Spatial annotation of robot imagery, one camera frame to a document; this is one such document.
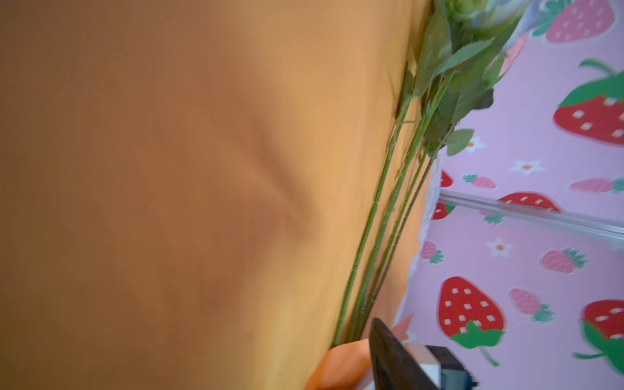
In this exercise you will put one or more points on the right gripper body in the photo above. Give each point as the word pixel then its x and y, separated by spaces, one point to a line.
pixel 441 367

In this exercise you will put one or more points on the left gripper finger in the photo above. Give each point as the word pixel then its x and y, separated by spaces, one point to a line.
pixel 393 367

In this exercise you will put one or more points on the light pink fake rose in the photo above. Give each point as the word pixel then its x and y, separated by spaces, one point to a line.
pixel 436 129

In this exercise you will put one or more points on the orange wrapping paper sheet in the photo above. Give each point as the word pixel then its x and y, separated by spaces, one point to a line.
pixel 184 185

